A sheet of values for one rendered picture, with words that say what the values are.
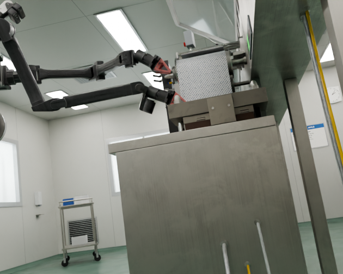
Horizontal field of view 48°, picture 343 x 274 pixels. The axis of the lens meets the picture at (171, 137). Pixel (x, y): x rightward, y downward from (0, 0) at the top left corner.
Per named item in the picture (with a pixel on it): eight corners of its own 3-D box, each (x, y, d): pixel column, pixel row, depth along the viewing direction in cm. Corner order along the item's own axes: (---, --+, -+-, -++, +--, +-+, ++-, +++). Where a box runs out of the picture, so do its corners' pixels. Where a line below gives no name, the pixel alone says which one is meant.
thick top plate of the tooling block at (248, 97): (176, 126, 171) (173, 113, 172) (265, 110, 165) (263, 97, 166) (169, 119, 156) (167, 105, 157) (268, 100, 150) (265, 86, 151)
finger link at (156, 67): (166, 76, 184) (149, 67, 186) (169, 80, 191) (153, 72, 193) (173, 64, 185) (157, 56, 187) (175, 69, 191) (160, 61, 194)
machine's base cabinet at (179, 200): (207, 266, 380) (194, 181, 396) (272, 259, 370) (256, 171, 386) (140, 388, 136) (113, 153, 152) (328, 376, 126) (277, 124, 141)
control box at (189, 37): (185, 50, 249) (183, 36, 251) (195, 48, 248) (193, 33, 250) (183, 46, 243) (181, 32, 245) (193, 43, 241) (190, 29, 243)
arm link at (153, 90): (146, 83, 178) (150, 85, 183) (141, 98, 178) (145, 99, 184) (160, 88, 176) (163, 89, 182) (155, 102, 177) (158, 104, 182)
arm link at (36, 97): (34, 119, 167) (37, 118, 177) (63, 108, 169) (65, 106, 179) (-13, 21, 159) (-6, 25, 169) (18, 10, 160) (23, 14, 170)
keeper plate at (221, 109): (211, 126, 152) (207, 99, 154) (236, 122, 151) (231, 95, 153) (210, 125, 150) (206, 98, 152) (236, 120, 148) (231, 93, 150)
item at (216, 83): (184, 117, 176) (178, 79, 179) (235, 108, 172) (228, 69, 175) (184, 117, 175) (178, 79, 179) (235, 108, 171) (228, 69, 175)
